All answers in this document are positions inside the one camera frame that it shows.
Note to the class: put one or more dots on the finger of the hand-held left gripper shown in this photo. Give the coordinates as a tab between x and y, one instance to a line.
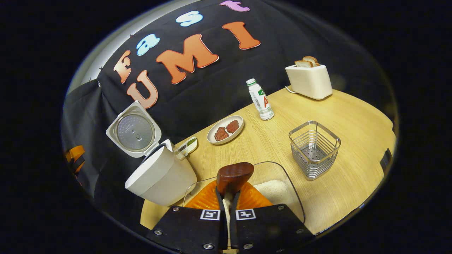
76	155

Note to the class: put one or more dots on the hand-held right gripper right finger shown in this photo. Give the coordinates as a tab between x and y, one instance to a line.
268	229

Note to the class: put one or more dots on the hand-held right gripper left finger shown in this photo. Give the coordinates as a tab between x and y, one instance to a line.
187	229

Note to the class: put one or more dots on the white rice heap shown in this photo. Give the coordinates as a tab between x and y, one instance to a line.
273	192

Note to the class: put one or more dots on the white rice cooker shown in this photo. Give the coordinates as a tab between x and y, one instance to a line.
166	180

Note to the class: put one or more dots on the clear glass rice container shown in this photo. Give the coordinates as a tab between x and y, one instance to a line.
279	173

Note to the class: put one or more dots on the brown wooden spoon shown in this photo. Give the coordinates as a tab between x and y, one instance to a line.
235	176

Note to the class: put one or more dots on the small divided seasoning dish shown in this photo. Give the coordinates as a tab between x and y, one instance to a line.
189	145

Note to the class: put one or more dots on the white round plate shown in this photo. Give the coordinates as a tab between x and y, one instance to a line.
213	140

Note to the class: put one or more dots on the red meat piece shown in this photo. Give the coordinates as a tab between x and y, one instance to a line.
232	126
221	134

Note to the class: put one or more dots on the white milk bottle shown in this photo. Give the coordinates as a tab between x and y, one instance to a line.
262	102

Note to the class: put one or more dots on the white toaster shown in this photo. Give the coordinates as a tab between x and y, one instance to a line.
310	83

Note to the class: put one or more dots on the black backdrop cloth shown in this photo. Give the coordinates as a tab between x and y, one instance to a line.
275	46

